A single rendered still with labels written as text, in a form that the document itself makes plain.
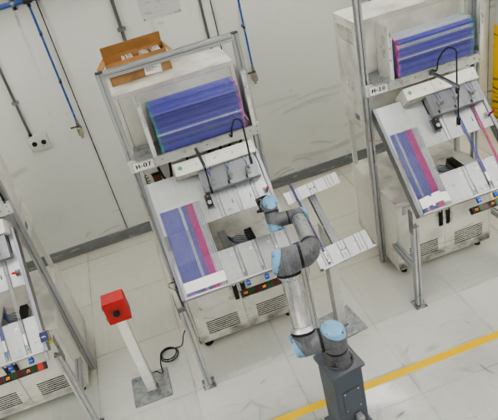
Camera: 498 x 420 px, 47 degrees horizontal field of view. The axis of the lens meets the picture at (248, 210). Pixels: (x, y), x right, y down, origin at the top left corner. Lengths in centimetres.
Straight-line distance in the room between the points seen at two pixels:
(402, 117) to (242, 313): 160
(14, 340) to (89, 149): 197
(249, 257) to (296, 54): 219
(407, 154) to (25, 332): 239
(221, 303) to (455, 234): 168
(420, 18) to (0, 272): 283
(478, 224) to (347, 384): 176
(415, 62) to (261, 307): 179
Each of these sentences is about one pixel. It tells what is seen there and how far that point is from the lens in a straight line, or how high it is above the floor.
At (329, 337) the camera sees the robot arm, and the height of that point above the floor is 77.
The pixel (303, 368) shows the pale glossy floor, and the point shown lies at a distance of 367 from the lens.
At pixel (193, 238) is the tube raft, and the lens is 327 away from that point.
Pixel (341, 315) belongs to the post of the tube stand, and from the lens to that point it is 378.
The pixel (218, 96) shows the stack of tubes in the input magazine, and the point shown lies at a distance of 319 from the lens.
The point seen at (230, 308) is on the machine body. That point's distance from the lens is 375.
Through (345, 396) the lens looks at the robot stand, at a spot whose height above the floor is 39.
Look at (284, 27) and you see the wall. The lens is 483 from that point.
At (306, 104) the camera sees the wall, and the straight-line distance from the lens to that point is 510.
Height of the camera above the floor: 277
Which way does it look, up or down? 33 degrees down
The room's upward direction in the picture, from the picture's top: 14 degrees counter-clockwise
